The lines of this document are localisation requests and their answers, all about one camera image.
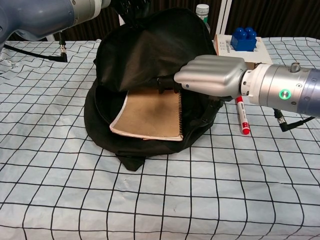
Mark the blue toy building block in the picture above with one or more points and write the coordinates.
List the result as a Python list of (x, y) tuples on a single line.
[(243, 42)]

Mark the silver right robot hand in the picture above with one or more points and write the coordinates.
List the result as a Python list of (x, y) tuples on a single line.
[(212, 75)]

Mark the white cardboard box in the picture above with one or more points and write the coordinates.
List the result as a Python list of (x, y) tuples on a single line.
[(260, 53)]

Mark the brown spiral notebook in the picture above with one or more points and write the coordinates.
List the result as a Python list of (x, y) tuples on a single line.
[(150, 115)]

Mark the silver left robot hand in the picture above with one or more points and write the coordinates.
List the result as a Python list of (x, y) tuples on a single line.
[(132, 10)]

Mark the black backpack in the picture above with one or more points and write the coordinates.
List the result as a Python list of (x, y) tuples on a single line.
[(150, 45)]

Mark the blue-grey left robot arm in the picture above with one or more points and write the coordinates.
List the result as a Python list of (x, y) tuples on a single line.
[(37, 17)]

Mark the white partition post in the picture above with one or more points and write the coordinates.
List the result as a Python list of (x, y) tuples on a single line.
[(223, 17), (53, 37)]

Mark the clear plastic bottle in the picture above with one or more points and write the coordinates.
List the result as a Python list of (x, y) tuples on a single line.
[(202, 11)]

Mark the red marker pen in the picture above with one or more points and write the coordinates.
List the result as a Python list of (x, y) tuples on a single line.
[(243, 117)]

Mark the checked white tablecloth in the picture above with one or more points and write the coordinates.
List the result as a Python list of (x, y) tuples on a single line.
[(175, 200)]

